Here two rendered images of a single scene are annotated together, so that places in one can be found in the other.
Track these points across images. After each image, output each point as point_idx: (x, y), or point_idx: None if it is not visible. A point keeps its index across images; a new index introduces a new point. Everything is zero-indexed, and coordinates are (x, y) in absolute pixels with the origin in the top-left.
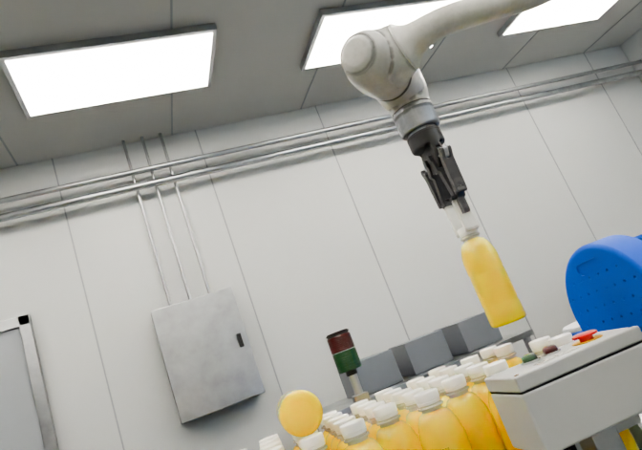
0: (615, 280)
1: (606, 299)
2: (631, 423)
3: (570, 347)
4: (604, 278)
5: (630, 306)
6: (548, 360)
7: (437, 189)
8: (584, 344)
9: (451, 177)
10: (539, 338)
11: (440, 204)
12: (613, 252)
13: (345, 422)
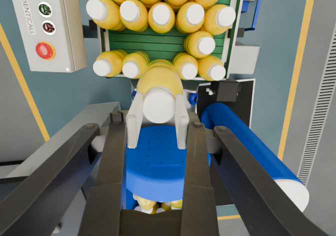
0: (145, 157)
1: (165, 150)
2: None
3: (44, 38)
4: (156, 159)
5: (146, 145)
6: (22, 8)
7: (197, 155)
8: (34, 40)
9: (57, 150)
10: (134, 73)
11: (214, 132)
12: (130, 170)
13: None
